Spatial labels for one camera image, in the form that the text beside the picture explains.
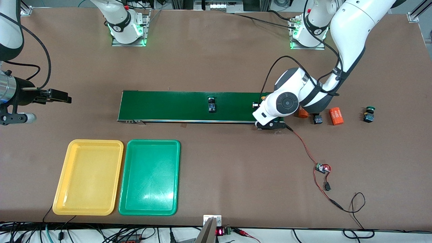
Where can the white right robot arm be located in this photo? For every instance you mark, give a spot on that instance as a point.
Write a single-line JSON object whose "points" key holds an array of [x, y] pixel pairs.
{"points": [[121, 20]]}

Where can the red digit display module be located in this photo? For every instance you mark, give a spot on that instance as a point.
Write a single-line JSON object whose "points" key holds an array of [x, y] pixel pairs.
{"points": [[220, 232]]}

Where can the yellow plastic tray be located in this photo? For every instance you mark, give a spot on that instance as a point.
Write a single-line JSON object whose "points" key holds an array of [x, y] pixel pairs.
{"points": [[87, 175]]}

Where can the orange cylinder with white print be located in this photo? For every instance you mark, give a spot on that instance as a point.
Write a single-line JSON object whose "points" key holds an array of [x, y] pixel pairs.
{"points": [[302, 114], [336, 116]]}

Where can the aluminium frame with light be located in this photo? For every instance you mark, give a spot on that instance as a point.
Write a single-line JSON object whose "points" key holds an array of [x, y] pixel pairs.
{"points": [[219, 6]]}

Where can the aluminium frame profile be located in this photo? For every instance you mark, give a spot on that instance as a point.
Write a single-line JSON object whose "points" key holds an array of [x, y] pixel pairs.
{"points": [[25, 10], [412, 17]]}

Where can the small green circuit board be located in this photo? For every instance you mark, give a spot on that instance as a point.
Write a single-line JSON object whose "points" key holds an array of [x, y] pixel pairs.
{"points": [[320, 167]]}

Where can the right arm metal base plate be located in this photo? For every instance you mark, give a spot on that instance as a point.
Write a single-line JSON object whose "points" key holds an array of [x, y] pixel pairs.
{"points": [[145, 33]]}

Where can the green conveyor belt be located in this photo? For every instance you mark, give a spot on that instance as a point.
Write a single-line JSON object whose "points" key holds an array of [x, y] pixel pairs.
{"points": [[185, 106]]}

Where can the red clip lead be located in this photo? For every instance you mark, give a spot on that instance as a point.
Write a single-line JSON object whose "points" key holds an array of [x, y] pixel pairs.
{"points": [[243, 232]]}

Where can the yellow push button switch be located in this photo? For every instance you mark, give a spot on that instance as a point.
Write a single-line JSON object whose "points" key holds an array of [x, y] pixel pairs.
{"points": [[264, 97], [317, 119]]}

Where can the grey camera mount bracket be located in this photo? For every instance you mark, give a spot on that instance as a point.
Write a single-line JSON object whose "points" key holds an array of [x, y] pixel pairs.
{"points": [[207, 233]]}

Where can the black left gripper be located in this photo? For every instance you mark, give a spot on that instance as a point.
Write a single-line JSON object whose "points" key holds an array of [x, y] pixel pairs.
{"points": [[255, 107]]}

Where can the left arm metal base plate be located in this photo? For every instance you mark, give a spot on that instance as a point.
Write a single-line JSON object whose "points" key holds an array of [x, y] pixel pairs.
{"points": [[308, 48]]}

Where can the green push button switch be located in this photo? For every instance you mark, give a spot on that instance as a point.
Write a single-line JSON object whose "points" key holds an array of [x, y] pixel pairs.
{"points": [[211, 107], [369, 117]]}

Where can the green plastic tray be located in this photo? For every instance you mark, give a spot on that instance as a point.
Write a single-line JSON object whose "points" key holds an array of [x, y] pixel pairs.
{"points": [[148, 175]]}

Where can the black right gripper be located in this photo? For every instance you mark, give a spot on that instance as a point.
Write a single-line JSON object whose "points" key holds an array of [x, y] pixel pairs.
{"points": [[24, 92]]}

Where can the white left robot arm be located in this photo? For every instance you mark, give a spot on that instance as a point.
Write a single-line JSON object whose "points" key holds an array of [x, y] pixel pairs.
{"points": [[354, 30]]}

